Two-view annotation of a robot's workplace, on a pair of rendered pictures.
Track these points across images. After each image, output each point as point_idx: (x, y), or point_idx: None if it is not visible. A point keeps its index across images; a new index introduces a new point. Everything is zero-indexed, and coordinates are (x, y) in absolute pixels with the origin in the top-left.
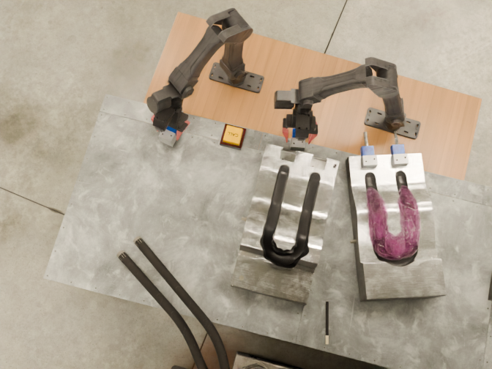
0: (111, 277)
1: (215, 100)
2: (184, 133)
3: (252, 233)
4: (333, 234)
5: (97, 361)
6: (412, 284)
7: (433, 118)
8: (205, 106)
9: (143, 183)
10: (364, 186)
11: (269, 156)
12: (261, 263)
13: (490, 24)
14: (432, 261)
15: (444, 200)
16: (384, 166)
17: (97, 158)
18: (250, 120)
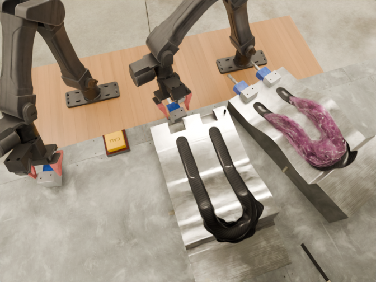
0: None
1: (83, 122)
2: (67, 167)
3: (191, 224)
4: (261, 175)
5: None
6: (374, 174)
7: (267, 43)
8: (76, 132)
9: (46, 240)
10: (259, 116)
11: (160, 137)
12: (217, 249)
13: None
14: (370, 141)
15: (324, 94)
16: (263, 91)
17: None
18: (125, 121)
